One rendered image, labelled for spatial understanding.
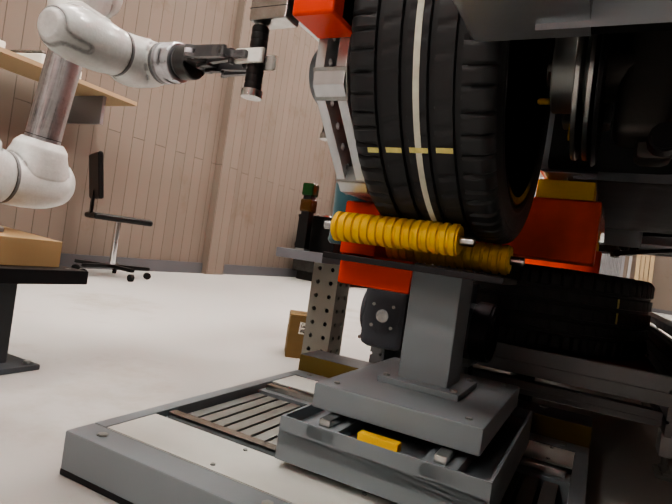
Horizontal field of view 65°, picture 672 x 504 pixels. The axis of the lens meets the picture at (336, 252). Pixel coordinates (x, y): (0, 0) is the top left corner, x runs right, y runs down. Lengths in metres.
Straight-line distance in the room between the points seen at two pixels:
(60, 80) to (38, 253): 0.52
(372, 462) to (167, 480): 0.32
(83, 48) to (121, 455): 0.78
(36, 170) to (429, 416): 1.34
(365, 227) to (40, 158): 1.11
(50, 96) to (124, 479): 1.19
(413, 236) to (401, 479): 0.40
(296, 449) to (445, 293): 0.39
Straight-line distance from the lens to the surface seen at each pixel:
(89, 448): 1.05
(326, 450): 0.92
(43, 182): 1.80
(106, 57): 1.25
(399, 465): 0.88
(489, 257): 1.03
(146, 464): 0.96
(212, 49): 1.17
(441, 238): 0.92
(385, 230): 0.96
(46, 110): 1.82
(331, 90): 0.93
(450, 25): 0.82
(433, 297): 1.03
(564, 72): 1.04
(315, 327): 1.83
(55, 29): 1.22
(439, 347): 1.03
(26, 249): 1.67
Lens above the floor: 0.46
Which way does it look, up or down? level
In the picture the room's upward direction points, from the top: 8 degrees clockwise
